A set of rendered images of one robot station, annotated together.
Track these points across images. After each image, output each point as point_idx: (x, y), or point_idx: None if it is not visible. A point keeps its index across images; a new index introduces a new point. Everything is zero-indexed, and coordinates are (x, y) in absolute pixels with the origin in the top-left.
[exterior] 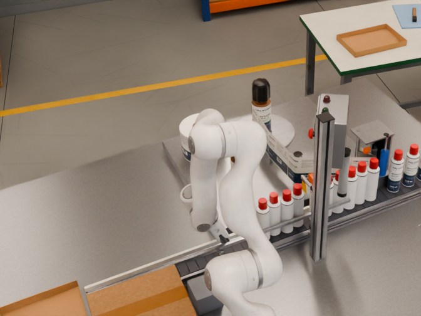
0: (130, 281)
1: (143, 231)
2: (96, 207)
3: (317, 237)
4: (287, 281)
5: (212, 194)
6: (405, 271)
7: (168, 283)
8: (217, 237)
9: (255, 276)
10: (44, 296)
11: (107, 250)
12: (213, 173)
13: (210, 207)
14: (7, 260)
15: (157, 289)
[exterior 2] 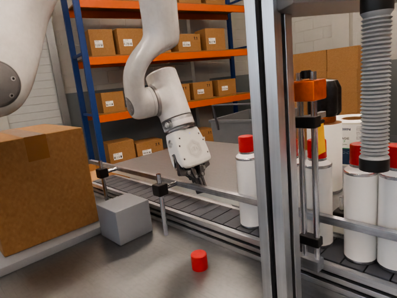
0: (58, 125)
1: (211, 180)
2: (223, 160)
3: (260, 232)
4: (191, 288)
5: (138, 54)
6: None
7: (50, 130)
8: (171, 157)
9: None
10: (113, 172)
11: (176, 176)
12: (153, 27)
13: (129, 70)
14: (147, 158)
15: (41, 130)
